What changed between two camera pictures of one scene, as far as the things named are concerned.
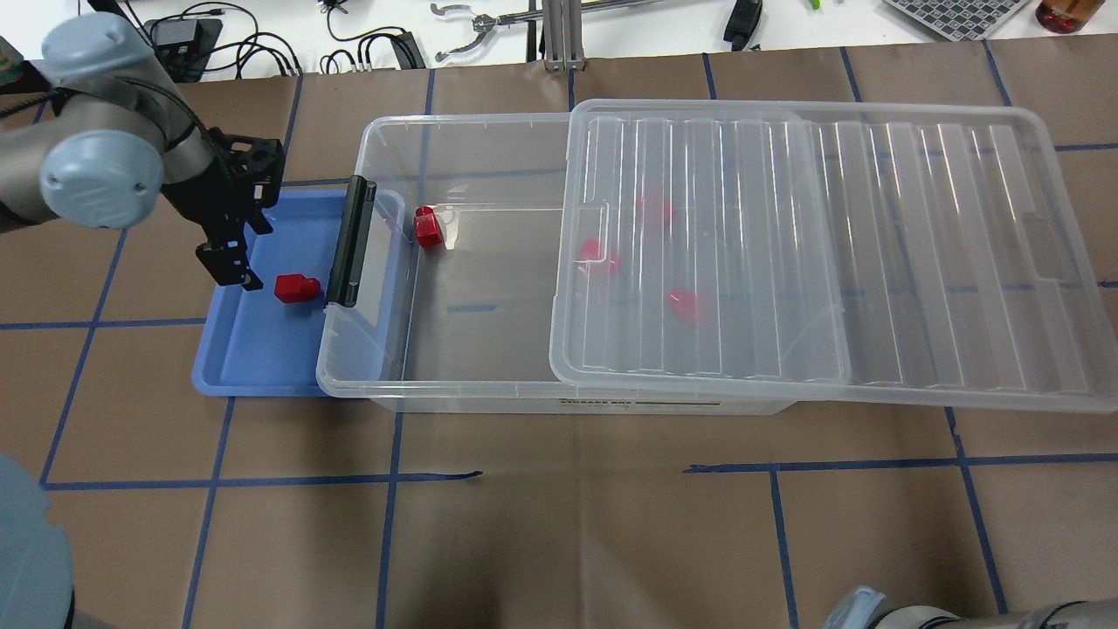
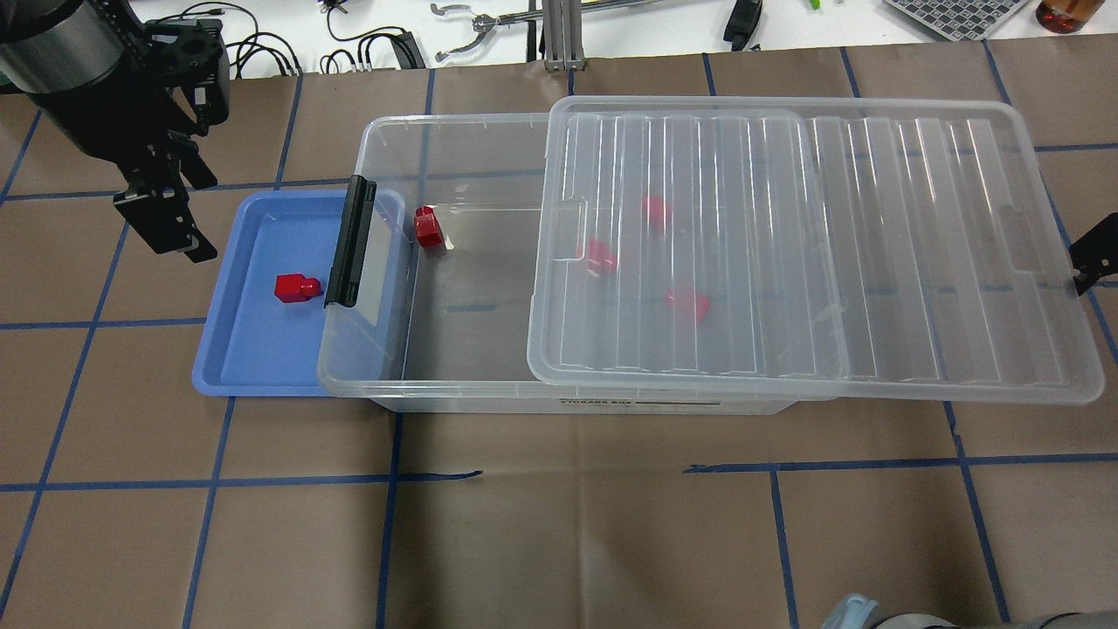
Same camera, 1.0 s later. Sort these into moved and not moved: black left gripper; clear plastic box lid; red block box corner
Moved: black left gripper
Not moved: clear plastic box lid; red block box corner
